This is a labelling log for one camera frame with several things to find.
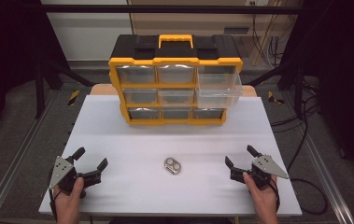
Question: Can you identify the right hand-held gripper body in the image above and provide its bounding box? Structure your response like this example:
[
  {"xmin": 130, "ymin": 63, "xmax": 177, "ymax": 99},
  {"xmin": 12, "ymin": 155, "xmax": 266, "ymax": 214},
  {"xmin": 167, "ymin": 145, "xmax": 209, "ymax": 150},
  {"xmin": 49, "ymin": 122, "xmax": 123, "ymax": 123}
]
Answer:
[{"xmin": 243, "ymin": 154, "xmax": 290, "ymax": 190}]

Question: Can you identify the clear plastic drawer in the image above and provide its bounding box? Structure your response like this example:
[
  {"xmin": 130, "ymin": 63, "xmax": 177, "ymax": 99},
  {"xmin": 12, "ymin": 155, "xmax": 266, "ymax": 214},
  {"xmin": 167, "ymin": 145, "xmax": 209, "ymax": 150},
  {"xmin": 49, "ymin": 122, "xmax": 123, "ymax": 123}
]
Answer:
[
  {"xmin": 192, "ymin": 107, "xmax": 225, "ymax": 120},
  {"xmin": 161, "ymin": 106, "xmax": 193, "ymax": 120},
  {"xmin": 127, "ymin": 107, "xmax": 162, "ymax": 120},
  {"xmin": 116, "ymin": 65, "xmax": 157, "ymax": 85},
  {"xmin": 158, "ymin": 88, "xmax": 195, "ymax": 106},
  {"xmin": 194, "ymin": 65, "xmax": 244, "ymax": 109},
  {"xmin": 157, "ymin": 64, "xmax": 196, "ymax": 85},
  {"xmin": 121, "ymin": 88, "xmax": 159, "ymax": 105}
]

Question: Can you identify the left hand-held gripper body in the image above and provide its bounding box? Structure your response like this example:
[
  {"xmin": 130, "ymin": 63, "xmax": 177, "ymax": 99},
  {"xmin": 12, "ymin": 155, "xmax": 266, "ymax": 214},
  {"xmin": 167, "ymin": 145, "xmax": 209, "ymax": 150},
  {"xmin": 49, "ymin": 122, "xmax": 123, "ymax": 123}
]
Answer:
[{"xmin": 48, "ymin": 155, "xmax": 87, "ymax": 200}]

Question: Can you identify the light wooden table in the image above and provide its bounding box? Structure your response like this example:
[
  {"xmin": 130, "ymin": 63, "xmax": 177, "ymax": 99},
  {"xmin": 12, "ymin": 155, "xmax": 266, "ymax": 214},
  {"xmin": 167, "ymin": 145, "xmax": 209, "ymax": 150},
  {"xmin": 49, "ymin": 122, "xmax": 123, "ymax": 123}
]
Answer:
[{"xmin": 89, "ymin": 83, "xmax": 258, "ymax": 98}]

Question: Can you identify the black metal stand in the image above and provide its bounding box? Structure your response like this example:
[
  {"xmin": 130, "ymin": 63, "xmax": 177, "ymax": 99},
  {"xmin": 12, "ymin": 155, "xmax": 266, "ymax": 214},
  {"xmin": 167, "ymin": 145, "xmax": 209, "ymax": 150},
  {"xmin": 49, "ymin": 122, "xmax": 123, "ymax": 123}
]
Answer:
[
  {"xmin": 245, "ymin": 59, "xmax": 307, "ymax": 120},
  {"xmin": 34, "ymin": 54, "xmax": 96, "ymax": 119}
]

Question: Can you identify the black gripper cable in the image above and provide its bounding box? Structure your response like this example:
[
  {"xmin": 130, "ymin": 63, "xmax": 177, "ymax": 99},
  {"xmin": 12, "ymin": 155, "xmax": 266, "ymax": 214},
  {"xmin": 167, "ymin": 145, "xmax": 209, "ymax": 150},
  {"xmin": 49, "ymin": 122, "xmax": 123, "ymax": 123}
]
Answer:
[
  {"xmin": 49, "ymin": 178, "xmax": 63, "ymax": 220},
  {"xmin": 269, "ymin": 176, "xmax": 281, "ymax": 214}
]

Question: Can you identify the black curtain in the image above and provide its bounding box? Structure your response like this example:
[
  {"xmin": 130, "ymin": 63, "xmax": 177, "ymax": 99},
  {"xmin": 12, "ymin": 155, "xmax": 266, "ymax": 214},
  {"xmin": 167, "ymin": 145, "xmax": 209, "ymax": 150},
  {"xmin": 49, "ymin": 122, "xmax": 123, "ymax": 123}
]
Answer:
[
  {"xmin": 0, "ymin": 0, "xmax": 72, "ymax": 150},
  {"xmin": 278, "ymin": 0, "xmax": 354, "ymax": 183}
]

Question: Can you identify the yellow black floor tape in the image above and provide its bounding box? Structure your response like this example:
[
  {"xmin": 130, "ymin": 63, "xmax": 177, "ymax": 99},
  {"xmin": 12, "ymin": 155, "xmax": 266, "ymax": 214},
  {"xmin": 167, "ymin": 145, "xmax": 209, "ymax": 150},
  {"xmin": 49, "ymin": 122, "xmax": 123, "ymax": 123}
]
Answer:
[
  {"xmin": 67, "ymin": 90, "xmax": 81, "ymax": 106},
  {"xmin": 267, "ymin": 91, "xmax": 286, "ymax": 105}
]

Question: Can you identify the bundle of hanging cables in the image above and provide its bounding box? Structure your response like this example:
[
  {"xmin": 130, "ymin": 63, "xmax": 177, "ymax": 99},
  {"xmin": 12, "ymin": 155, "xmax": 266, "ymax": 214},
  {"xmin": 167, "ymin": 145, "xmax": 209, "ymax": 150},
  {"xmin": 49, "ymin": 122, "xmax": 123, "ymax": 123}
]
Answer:
[{"xmin": 249, "ymin": 1, "xmax": 292, "ymax": 68}]

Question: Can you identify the person's left hand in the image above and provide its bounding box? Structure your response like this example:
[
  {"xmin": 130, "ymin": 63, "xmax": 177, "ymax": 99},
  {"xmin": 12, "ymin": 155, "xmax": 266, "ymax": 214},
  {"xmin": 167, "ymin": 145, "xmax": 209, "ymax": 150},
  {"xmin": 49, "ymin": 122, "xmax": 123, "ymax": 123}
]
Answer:
[{"xmin": 53, "ymin": 176, "xmax": 85, "ymax": 219}]

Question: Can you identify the black metal frame bar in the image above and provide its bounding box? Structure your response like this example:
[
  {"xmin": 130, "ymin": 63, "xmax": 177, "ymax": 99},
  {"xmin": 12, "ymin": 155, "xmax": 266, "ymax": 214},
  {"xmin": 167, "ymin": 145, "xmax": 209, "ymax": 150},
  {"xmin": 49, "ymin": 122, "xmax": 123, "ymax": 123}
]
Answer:
[{"xmin": 39, "ymin": 4, "xmax": 304, "ymax": 16}]

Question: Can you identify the silver button battery pack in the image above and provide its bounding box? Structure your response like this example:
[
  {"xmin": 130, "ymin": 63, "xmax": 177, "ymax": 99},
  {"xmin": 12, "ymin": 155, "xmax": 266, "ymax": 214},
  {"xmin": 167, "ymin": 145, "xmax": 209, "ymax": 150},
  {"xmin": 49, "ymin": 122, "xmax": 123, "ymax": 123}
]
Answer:
[{"xmin": 163, "ymin": 157, "xmax": 183, "ymax": 175}]

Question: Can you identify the yellow black drawer organizer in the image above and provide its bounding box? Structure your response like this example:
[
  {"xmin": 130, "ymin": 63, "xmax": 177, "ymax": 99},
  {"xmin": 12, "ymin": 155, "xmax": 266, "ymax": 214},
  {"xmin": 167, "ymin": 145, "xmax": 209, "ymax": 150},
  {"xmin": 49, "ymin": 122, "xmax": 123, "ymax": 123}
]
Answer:
[{"xmin": 107, "ymin": 33, "xmax": 245, "ymax": 127}]

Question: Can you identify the person's right hand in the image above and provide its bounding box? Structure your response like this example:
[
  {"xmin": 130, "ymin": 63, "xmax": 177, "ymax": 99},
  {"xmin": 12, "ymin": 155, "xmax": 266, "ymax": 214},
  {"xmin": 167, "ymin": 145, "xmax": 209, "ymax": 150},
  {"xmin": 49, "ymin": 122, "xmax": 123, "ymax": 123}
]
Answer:
[{"xmin": 242, "ymin": 171, "xmax": 279, "ymax": 219}]

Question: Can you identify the metal floor rail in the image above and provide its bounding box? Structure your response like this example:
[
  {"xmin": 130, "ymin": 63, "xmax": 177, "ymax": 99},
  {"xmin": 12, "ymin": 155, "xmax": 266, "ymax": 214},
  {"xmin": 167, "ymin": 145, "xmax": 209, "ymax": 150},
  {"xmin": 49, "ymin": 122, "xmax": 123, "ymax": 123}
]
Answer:
[
  {"xmin": 0, "ymin": 92, "xmax": 58, "ymax": 224},
  {"xmin": 280, "ymin": 91, "xmax": 354, "ymax": 224}
]

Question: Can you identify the black floor cable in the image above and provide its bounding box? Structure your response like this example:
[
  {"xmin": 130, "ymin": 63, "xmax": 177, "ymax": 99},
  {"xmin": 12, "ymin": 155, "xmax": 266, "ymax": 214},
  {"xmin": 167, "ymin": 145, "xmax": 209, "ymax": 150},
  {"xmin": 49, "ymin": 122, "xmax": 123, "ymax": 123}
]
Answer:
[{"xmin": 270, "ymin": 77, "xmax": 329, "ymax": 216}]

